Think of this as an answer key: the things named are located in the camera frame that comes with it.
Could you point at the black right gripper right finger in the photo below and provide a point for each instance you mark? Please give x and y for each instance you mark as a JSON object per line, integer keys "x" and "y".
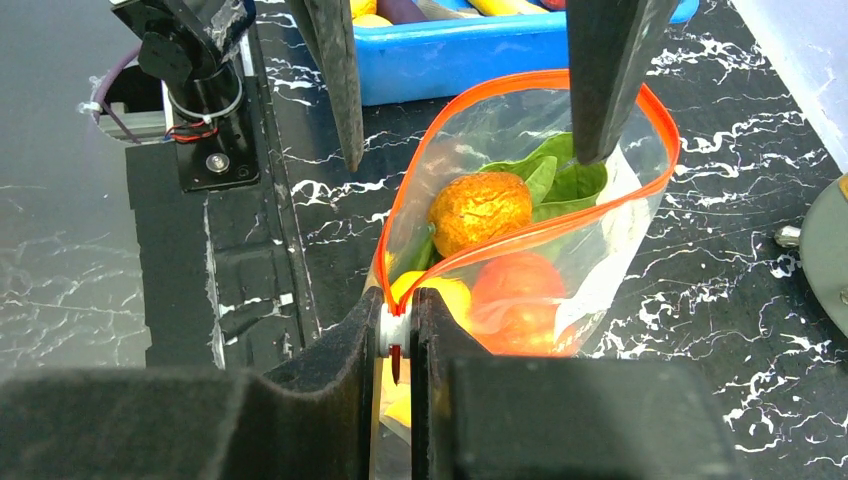
{"x": 514, "y": 417}

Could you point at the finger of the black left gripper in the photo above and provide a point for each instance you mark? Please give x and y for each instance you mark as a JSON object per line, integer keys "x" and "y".
{"x": 609, "y": 73}
{"x": 326, "y": 26}

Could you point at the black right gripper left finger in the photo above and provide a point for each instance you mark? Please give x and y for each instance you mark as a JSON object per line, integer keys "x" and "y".
{"x": 312, "y": 417}

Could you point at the yellow toy bell pepper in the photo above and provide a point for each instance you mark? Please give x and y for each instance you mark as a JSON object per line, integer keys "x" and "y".
{"x": 439, "y": 315}

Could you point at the orange toy pumpkin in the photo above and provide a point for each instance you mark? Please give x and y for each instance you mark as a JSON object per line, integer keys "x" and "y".
{"x": 514, "y": 302}

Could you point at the green leafy vegetable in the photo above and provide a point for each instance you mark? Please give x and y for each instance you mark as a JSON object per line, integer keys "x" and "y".
{"x": 558, "y": 186}

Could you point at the clear red-zipper zip bag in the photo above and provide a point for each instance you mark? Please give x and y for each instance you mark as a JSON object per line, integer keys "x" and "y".
{"x": 506, "y": 119}

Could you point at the brown toy nut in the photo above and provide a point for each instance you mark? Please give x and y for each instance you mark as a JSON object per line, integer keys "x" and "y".
{"x": 475, "y": 208}

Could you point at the yellow toy lemon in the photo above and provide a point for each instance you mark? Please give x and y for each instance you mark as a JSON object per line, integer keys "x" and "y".
{"x": 363, "y": 7}

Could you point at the purple toy eggplant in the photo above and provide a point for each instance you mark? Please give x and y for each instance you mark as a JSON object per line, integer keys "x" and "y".
{"x": 400, "y": 11}

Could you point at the blue plastic bin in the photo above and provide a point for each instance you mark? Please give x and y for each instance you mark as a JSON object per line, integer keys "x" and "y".
{"x": 441, "y": 58}

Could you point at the grey toy fish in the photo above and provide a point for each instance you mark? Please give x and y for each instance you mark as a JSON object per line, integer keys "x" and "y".
{"x": 434, "y": 11}

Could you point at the yellow toy banana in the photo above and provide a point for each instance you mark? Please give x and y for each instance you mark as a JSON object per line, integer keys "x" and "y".
{"x": 506, "y": 7}

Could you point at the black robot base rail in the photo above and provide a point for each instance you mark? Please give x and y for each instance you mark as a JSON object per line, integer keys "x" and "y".
{"x": 223, "y": 271}

